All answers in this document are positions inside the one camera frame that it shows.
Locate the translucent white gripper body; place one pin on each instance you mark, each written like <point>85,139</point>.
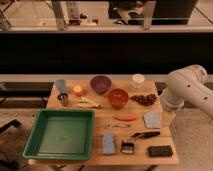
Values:
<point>167,118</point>

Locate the black handled brush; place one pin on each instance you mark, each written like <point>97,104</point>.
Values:
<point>128,145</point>

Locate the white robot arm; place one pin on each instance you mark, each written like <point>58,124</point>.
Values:
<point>187,84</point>

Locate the green plastic tray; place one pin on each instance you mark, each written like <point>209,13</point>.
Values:
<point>61,135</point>

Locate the grey blue cloth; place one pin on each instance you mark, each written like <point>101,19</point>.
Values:
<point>152,120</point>

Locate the bunch of dark grapes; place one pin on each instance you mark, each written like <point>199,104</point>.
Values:
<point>145,100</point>

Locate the black rectangular sponge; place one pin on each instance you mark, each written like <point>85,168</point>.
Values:
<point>160,151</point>

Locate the orange carrot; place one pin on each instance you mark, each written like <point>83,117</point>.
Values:
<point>125,118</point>

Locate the white lidded cup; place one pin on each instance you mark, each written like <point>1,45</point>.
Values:
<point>137,81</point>

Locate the red bowl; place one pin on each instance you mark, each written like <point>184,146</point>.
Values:
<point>118,98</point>

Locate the metal fork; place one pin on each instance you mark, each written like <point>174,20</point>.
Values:
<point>107,126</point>

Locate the blue sponge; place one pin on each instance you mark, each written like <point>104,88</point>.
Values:
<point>108,144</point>

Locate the purple bowl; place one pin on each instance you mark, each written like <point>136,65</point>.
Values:
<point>100,84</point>

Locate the yellow banana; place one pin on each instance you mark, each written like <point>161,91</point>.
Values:
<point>87,103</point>

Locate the orange fruit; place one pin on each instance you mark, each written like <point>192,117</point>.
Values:
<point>78,90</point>

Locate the small metal cup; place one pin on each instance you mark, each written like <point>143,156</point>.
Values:
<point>63,98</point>

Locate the blue cup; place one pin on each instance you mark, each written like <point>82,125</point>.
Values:
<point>61,85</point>

